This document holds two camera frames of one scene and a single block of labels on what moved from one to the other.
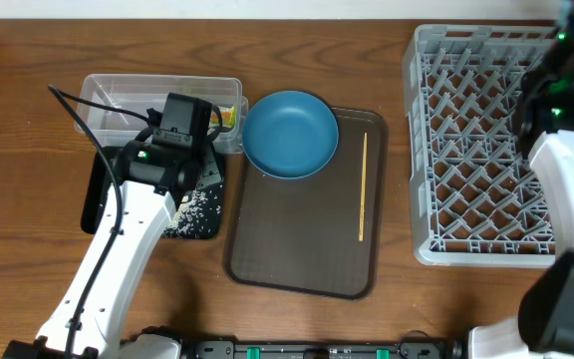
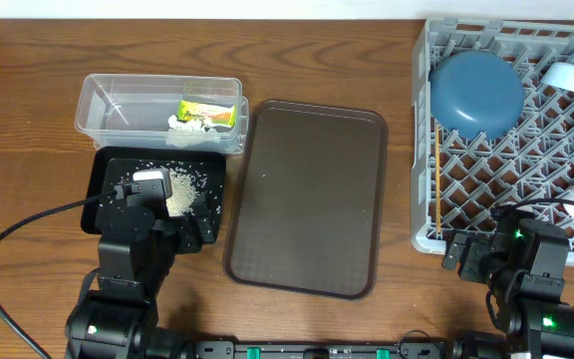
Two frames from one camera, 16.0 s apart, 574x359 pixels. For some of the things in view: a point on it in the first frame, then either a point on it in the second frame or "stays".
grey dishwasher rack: (477, 200) stays
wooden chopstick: (363, 188) -> (437, 177)
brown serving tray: (303, 233) stays
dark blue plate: (290, 134) -> (476, 95)
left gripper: (213, 173) -> (184, 230)
